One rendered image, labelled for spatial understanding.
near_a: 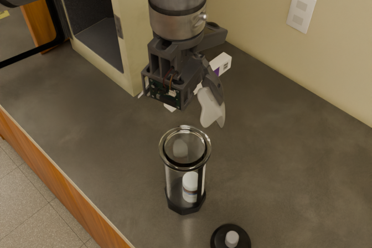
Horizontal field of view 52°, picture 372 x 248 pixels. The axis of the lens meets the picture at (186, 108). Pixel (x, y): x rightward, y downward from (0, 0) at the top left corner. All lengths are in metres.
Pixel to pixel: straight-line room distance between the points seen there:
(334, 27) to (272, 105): 0.28
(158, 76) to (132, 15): 0.47
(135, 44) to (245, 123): 0.39
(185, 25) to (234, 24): 0.86
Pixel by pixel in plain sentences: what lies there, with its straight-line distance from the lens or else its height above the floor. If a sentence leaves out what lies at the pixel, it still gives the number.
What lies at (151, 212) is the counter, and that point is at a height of 0.94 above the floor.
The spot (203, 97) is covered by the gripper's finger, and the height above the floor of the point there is 1.36.
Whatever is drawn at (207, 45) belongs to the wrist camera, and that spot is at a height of 1.43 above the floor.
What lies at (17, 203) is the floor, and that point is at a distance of 2.19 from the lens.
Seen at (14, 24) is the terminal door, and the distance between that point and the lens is 1.24.
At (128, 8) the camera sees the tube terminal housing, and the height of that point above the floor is 1.25.
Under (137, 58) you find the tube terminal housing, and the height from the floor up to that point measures 1.08.
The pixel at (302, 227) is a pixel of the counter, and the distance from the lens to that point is 0.98.
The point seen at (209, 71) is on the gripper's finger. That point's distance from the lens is 0.58.
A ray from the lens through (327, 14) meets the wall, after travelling 1.11.
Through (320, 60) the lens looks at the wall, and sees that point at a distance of 1.20.
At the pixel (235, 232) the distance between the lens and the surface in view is 0.87.
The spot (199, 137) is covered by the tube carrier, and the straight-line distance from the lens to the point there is 0.80.
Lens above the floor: 1.81
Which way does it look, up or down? 50 degrees down
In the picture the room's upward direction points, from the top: straight up
